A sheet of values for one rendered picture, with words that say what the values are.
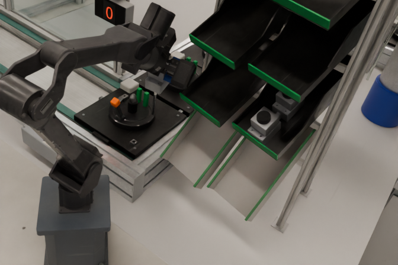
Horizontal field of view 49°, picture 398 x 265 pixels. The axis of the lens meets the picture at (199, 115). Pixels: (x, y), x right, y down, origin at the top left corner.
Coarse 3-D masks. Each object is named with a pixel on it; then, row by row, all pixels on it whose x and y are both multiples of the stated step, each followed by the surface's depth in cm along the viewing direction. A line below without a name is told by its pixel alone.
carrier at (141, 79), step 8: (176, 56) 156; (184, 56) 158; (200, 72) 155; (136, 80) 145; (144, 80) 145; (192, 80) 146; (144, 88) 143; (168, 88) 144; (176, 88) 142; (160, 96) 140; (168, 96) 141; (176, 96) 141; (168, 104) 140; (176, 104) 138; (184, 104) 139; (184, 112) 137
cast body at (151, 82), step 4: (148, 72) 104; (148, 76) 105; (152, 76) 104; (156, 76) 104; (160, 76) 103; (164, 76) 103; (148, 80) 104; (152, 80) 105; (156, 80) 105; (160, 80) 104; (164, 80) 104; (148, 84) 105; (152, 84) 104; (156, 84) 104; (160, 84) 104; (164, 84) 105; (148, 88) 106; (152, 88) 105; (156, 88) 105; (160, 88) 104; (164, 88) 107; (156, 92) 106; (160, 92) 105
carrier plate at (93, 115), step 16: (112, 96) 136; (80, 112) 128; (96, 112) 129; (160, 112) 134; (176, 112) 135; (96, 128) 124; (112, 128) 125; (160, 128) 128; (112, 144) 123; (128, 144) 121; (144, 144) 122
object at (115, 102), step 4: (120, 96) 121; (112, 100) 119; (116, 100) 119; (120, 100) 121; (112, 104) 119; (116, 104) 119; (116, 108) 121; (120, 108) 122; (116, 112) 124; (120, 112) 123; (120, 116) 124
